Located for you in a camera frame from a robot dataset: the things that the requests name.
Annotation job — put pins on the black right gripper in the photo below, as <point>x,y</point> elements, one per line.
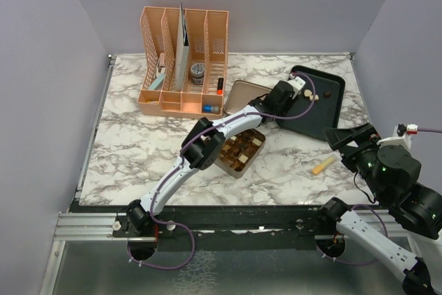
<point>365,135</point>

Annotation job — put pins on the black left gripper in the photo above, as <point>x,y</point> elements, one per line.
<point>284,109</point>

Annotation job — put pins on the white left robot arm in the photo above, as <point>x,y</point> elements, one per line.
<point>204,143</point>

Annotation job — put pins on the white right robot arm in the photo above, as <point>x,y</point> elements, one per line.
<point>392,175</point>

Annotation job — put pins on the gold chocolate tin box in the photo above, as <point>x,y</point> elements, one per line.
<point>239,152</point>

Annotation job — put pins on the tan stick on table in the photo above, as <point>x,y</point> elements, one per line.
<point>323,165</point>

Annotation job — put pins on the black plastic tray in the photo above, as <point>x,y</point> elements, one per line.
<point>325,112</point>

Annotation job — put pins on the rose gold tin lid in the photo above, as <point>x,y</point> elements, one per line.
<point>241,94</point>

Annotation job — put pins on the black orange marker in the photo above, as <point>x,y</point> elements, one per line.
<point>220,86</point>

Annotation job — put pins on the blue grey small bottle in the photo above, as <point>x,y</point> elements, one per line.
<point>211,109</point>

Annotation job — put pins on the peach plastic desk organizer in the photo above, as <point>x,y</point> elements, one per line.
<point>208,32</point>

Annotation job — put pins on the small round patterned jar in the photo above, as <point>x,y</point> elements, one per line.
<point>197,73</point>

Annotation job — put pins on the white upright booklet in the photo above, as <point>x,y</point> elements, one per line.
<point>182,50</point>

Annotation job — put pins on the pink stapler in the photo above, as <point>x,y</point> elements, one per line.
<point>161,66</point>

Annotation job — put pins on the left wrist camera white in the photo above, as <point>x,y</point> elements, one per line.
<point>296,82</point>

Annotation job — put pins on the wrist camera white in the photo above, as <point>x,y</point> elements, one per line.
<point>296,82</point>
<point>402,136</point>

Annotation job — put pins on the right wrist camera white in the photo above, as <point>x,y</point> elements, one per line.
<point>402,136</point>

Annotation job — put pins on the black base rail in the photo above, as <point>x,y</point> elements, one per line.
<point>212,228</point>

